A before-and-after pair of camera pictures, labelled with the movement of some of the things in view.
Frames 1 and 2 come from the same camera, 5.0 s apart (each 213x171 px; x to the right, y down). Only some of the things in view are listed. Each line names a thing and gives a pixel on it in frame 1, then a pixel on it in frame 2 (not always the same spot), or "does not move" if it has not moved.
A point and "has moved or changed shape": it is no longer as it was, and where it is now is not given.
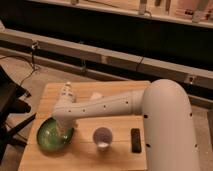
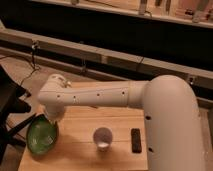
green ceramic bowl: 50,137 has moved or changed shape
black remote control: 135,140 does not move
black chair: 10,92 does not move
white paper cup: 102,136 does not move
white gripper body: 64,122 → 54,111
